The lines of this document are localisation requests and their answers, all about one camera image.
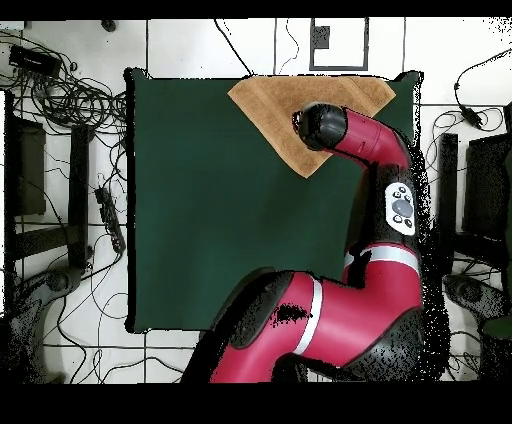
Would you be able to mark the dark stand foot with knob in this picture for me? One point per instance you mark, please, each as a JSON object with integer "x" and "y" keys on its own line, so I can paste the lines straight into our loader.
{"x": 470, "y": 292}
{"x": 58, "y": 280}

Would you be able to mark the grey square floor frame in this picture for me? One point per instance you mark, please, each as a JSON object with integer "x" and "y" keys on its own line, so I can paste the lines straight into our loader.
{"x": 311, "y": 56}

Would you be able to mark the dark green table cloth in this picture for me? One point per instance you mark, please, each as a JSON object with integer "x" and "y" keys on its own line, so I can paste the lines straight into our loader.
{"x": 200, "y": 220}

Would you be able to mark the dark grey square plate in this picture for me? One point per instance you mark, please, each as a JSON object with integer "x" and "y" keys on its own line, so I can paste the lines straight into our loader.
{"x": 320, "y": 38}

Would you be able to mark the tan terry towel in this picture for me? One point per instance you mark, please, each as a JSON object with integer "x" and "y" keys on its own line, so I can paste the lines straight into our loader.
{"x": 272, "y": 108}

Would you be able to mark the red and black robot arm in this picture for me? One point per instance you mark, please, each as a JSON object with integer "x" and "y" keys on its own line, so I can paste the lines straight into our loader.
{"x": 368, "y": 132}

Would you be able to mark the black power strip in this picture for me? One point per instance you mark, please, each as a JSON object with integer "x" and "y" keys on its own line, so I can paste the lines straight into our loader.
{"x": 110, "y": 220}

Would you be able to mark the black electronics box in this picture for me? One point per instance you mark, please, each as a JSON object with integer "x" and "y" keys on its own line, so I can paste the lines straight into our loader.
{"x": 34, "y": 60}

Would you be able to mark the dark flat panel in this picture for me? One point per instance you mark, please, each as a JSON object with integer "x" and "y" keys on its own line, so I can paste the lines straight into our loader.
{"x": 30, "y": 168}
{"x": 488, "y": 180}

